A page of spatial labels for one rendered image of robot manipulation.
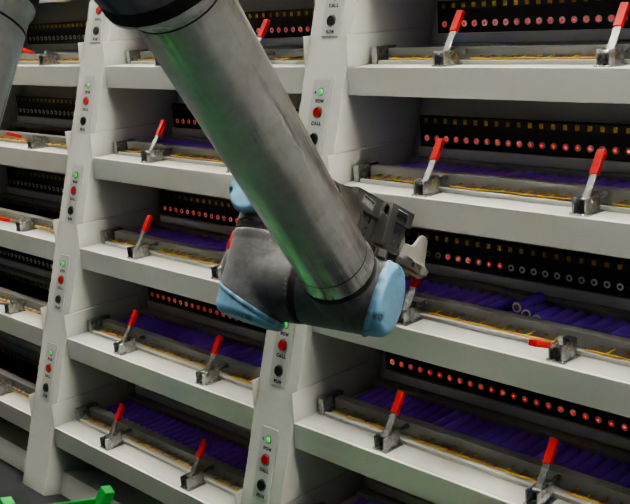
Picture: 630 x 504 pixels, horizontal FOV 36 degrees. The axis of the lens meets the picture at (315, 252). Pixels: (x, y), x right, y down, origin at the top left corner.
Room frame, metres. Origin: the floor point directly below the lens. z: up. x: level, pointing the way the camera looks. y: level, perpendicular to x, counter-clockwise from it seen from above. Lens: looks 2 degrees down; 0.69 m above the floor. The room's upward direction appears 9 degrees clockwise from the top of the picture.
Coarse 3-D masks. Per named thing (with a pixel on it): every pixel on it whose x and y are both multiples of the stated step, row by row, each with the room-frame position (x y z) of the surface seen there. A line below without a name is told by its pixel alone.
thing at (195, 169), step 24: (192, 120) 2.11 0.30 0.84; (96, 144) 2.06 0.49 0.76; (120, 144) 2.08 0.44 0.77; (144, 144) 2.05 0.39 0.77; (168, 144) 2.01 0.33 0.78; (192, 144) 2.03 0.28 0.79; (96, 168) 2.05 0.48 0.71; (120, 168) 1.99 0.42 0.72; (144, 168) 1.93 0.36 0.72; (168, 168) 1.87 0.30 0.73; (192, 168) 1.84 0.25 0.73; (216, 168) 1.82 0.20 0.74; (192, 192) 1.83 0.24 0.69; (216, 192) 1.78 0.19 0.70
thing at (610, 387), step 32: (544, 288) 1.48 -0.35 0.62; (416, 352) 1.43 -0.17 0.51; (448, 352) 1.38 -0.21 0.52; (480, 352) 1.34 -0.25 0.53; (512, 352) 1.31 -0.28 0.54; (544, 352) 1.30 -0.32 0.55; (512, 384) 1.31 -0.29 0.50; (544, 384) 1.27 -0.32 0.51; (576, 384) 1.24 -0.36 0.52; (608, 384) 1.21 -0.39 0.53
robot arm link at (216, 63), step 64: (128, 0) 0.74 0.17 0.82; (192, 0) 0.75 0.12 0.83; (192, 64) 0.81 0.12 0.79; (256, 64) 0.85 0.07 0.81; (256, 128) 0.88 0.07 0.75; (256, 192) 0.95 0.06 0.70; (320, 192) 0.97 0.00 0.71; (320, 256) 1.03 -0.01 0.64; (320, 320) 1.14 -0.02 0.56; (384, 320) 1.11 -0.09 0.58
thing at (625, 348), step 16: (432, 304) 1.49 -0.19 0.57; (448, 304) 1.46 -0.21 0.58; (464, 304) 1.45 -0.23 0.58; (464, 320) 1.43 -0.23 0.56; (480, 320) 1.42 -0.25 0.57; (496, 320) 1.40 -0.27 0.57; (512, 320) 1.38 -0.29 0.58; (528, 320) 1.36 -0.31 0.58; (544, 320) 1.36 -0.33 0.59; (528, 336) 1.34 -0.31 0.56; (544, 336) 1.35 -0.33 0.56; (576, 336) 1.31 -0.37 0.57; (592, 336) 1.29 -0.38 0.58; (608, 336) 1.28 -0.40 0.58; (608, 352) 1.26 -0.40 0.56; (624, 352) 1.26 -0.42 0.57
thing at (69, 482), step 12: (96, 468) 2.15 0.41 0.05; (72, 480) 2.06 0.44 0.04; (84, 480) 2.05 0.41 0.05; (96, 480) 2.06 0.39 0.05; (108, 480) 2.07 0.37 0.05; (120, 480) 2.09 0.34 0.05; (72, 492) 2.06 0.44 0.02; (84, 492) 2.03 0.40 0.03; (96, 492) 2.00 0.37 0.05; (120, 492) 2.01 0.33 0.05; (132, 492) 2.02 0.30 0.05
